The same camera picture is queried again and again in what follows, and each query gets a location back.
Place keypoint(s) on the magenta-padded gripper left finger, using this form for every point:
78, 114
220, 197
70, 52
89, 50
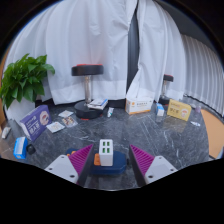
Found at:
61, 166

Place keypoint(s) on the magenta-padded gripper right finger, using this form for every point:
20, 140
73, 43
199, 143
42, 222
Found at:
160, 166

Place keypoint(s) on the white block charger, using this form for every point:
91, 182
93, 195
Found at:
106, 156

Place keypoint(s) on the small black round object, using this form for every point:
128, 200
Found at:
31, 149

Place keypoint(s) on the white flat packet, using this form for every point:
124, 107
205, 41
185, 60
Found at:
66, 113
55, 127

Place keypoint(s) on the blue power strip orange sockets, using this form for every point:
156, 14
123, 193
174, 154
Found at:
116, 165

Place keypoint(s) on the printed picture packet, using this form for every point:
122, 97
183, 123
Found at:
69, 121

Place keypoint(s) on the small blue box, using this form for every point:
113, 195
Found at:
20, 147

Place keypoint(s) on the purple cardboard box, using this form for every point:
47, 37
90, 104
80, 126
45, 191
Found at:
35, 122

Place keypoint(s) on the white blue sachet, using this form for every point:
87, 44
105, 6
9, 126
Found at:
195, 123

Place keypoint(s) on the small blue white carton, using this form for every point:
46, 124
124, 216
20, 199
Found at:
160, 110

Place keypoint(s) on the yellow cardboard box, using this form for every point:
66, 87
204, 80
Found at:
179, 110

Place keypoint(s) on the white orange-striped carton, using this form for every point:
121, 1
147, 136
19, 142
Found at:
139, 106

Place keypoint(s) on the small purple bottle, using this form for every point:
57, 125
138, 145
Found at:
198, 109

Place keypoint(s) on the white tube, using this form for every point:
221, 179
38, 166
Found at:
110, 112

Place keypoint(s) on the small black red-topped stool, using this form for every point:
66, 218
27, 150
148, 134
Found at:
168, 78

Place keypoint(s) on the green potted plant white pot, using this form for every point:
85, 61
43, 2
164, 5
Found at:
23, 76

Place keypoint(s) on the large black red-topped stool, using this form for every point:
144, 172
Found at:
87, 70

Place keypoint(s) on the narrow white curtain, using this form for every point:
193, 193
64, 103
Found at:
160, 43

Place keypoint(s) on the wide white curtain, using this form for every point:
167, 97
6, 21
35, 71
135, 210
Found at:
86, 33

